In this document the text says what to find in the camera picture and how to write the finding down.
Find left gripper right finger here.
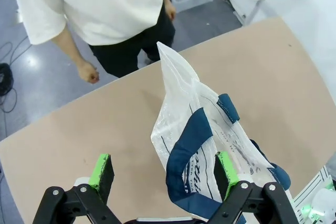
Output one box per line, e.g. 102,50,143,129
207,151,300,224

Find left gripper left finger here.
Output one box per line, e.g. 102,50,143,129
33,153,124,224

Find clear shopping bag navy handles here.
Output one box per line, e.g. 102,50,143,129
150,40,292,224

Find person's right forearm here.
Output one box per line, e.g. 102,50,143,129
51,20,91,69

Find person's right hand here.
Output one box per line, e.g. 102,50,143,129
77,60,101,85

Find person's left hand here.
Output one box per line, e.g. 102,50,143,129
164,0,177,22

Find person in white t-shirt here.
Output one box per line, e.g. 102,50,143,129
9,0,176,79

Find black floor cable bundle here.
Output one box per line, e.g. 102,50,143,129
0,35,30,114

